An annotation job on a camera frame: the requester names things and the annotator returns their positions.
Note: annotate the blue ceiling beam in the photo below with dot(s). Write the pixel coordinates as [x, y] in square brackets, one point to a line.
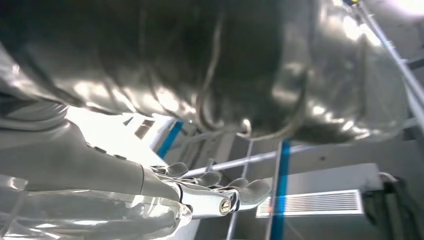
[281, 185]
[169, 139]

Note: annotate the grey ceiling pipe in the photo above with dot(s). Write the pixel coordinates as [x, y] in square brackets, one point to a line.
[397, 59]
[238, 162]

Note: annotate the dark hanging fixture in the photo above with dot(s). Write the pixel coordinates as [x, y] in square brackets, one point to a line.
[394, 208]

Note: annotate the white ceiling air vent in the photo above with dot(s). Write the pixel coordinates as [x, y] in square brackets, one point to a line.
[314, 202]

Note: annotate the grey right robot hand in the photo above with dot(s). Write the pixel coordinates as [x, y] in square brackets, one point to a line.
[82, 165]

